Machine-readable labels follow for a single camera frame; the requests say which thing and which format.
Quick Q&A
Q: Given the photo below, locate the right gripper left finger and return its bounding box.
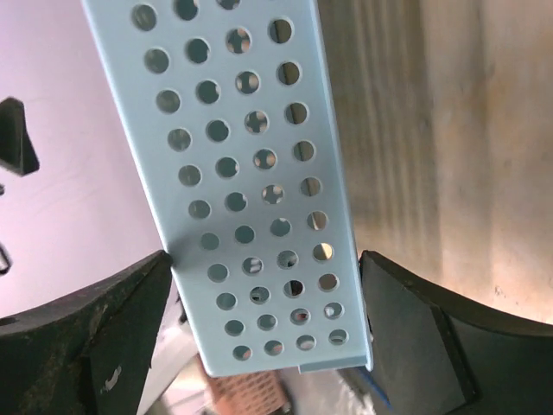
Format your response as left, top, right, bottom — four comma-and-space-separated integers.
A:
1, 251, 172, 414

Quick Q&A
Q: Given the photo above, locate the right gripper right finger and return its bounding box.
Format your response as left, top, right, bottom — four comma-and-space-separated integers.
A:
360, 251, 552, 414

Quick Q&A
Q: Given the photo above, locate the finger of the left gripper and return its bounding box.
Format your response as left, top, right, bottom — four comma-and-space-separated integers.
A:
0, 97, 40, 176

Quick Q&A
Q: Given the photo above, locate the pink perforated basket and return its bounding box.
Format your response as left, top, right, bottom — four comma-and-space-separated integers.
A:
207, 371, 290, 415

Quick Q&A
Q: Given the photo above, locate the light blue perforated basket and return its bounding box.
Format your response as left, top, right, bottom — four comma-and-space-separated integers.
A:
83, 1, 372, 377

